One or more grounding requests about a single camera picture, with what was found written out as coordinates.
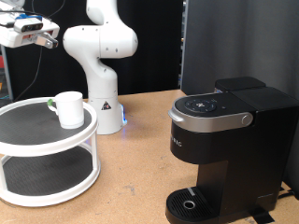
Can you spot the black curtain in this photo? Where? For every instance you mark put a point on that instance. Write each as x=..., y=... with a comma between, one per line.
x=155, y=62

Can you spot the black Keurig coffee machine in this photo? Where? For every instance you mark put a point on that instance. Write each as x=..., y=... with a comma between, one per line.
x=249, y=149

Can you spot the white two-tier turntable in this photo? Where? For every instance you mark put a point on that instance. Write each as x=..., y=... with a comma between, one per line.
x=46, y=146

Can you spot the clear water tank black lid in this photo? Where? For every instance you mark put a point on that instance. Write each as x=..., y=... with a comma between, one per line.
x=239, y=83

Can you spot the black tape strip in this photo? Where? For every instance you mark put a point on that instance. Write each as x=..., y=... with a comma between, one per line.
x=263, y=216

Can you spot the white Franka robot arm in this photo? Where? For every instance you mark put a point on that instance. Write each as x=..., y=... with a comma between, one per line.
x=102, y=81

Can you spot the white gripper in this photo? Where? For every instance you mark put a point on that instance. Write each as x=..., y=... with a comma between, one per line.
x=12, y=35

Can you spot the dark grey partition panel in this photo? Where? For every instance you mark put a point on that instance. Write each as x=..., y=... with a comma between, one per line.
x=249, y=37

